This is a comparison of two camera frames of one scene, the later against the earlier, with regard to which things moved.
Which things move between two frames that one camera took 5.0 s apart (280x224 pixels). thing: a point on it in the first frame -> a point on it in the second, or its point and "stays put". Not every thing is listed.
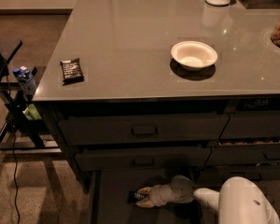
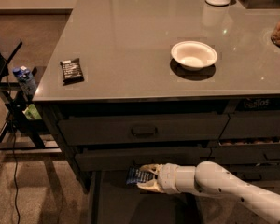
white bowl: x=194 y=55 stays put
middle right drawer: x=249 y=155 stays put
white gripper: x=156 y=197 -> x=168 y=178
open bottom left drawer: x=108 y=192 stays put
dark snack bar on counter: x=72 y=72 stays put
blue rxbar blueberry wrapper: x=133 y=197 -> x=134 y=175
